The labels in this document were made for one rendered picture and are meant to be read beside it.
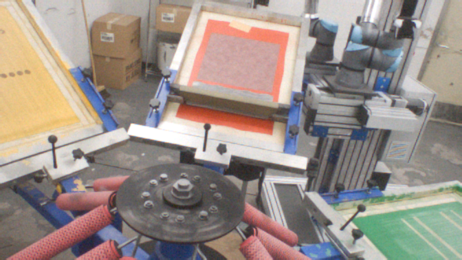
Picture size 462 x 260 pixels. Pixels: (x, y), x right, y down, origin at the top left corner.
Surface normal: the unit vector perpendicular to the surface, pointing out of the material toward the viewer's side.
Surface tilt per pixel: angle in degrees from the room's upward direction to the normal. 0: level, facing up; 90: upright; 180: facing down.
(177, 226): 0
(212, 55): 32
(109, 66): 90
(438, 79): 90
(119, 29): 89
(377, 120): 90
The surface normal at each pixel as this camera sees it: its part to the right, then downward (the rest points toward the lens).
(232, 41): 0.04, -0.53
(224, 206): 0.14, -0.89
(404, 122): 0.09, 0.45
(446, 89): -0.14, 0.42
